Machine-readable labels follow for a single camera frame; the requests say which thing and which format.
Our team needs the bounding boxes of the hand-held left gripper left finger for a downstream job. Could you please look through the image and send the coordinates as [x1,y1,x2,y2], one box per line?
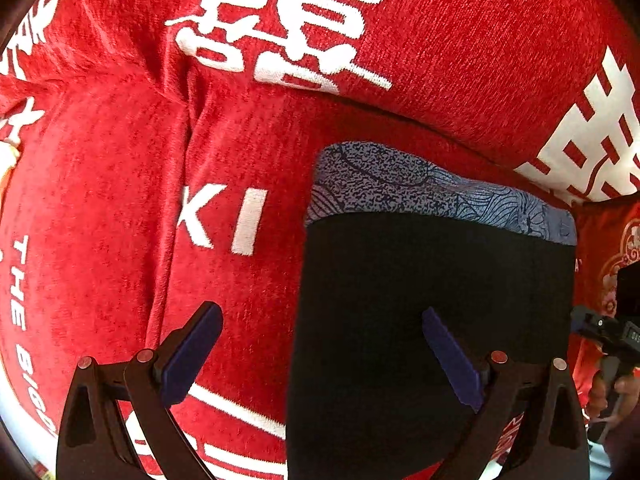
[56,301,224,480]

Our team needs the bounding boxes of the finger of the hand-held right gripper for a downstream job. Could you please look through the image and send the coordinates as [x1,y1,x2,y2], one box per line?
[570,305,607,343]

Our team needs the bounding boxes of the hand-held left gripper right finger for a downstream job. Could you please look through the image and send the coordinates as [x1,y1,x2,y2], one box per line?
[421,307,591,480]

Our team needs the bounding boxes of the dark pants with blue waistband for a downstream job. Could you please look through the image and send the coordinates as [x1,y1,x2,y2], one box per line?
[285,141,578,480]

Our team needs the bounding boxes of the person's right hand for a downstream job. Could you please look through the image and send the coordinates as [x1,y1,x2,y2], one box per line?
[587,370,640,456]

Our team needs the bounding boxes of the red printed blanket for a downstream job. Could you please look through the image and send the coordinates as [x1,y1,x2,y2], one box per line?
[0,0,640,480]

